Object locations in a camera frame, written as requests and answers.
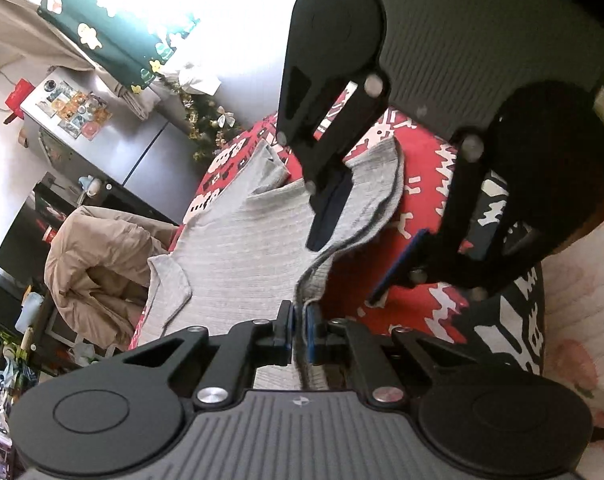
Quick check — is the red container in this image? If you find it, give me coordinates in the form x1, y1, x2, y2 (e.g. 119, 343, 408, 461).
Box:
4, 78, 36, 124

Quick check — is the grey knit sweater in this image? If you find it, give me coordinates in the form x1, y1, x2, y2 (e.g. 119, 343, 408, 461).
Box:
144, 137, 405, 392

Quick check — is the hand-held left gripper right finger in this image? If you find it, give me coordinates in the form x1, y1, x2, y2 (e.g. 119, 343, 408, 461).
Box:
304, 305, 476, 406

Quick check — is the white cloth bundle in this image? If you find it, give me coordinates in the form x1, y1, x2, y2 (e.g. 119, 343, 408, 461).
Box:
173, 61, 223, 97

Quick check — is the red patterned blanket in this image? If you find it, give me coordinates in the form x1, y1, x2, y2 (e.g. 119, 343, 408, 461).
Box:
129, 94, 550, 392

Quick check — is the group of fridge magnets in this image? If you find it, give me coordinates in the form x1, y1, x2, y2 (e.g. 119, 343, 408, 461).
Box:
34, 80, 112, 139

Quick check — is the light blue cloth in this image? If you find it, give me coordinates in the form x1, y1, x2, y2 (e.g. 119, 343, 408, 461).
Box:
15, 290, 46, 333

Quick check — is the black desk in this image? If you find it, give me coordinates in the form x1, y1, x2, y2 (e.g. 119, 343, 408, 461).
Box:
0, 172, 179, 361

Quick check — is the silver refrigerator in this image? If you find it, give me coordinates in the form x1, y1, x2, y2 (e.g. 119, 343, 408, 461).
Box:
21, 67, 195, 192

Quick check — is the beige padded jacket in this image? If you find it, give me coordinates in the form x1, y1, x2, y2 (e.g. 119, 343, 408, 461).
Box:
43, 204, 181, 350

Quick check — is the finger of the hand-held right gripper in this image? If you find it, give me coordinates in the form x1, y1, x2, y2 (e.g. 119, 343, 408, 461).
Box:
277, 61, 391, 253
368, 132, 551, 307

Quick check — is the decorated christmas tree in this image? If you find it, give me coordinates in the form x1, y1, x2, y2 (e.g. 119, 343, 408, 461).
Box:
179, 84, 243, 164

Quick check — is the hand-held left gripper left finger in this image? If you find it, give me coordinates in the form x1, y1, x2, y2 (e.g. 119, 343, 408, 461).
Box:
124, 300, 296, 409

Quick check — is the person's floral quilted clothing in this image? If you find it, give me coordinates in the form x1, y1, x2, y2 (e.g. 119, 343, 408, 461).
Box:
540, 52, 604, 480

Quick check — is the green printed curtain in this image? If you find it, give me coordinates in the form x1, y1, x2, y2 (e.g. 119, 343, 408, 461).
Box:
34, 0, 223, 97

